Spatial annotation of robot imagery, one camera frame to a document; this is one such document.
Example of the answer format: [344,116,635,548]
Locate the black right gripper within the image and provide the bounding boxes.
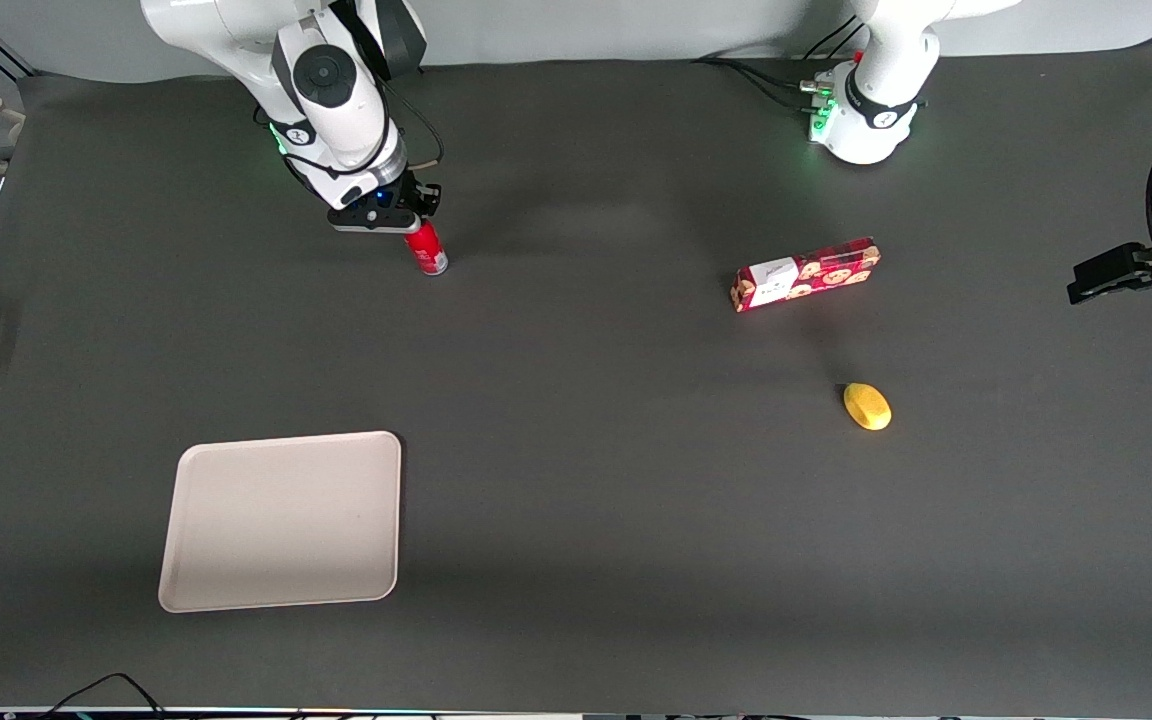
[394,176,442,220]

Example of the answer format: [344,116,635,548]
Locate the red coke bottle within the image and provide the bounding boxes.
[404,219,449,276]

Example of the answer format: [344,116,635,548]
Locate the beige plastic tray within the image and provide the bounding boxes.
[157,430,403,614]

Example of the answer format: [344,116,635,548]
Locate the yellow lemon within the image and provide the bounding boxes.
[842,381,893,432]

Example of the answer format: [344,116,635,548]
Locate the red cookie box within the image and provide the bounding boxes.
[730,236,883,314]

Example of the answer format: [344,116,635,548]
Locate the dark grey table mat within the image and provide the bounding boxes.
[0,35,1152,717]

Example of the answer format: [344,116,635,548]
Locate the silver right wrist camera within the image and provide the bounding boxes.
[327,203,424,237]

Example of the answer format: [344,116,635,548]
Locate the black left arm base cables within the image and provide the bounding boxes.
[693,14,869,113]

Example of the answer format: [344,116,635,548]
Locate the black cable at table edge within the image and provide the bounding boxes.
[34,672,169,720]

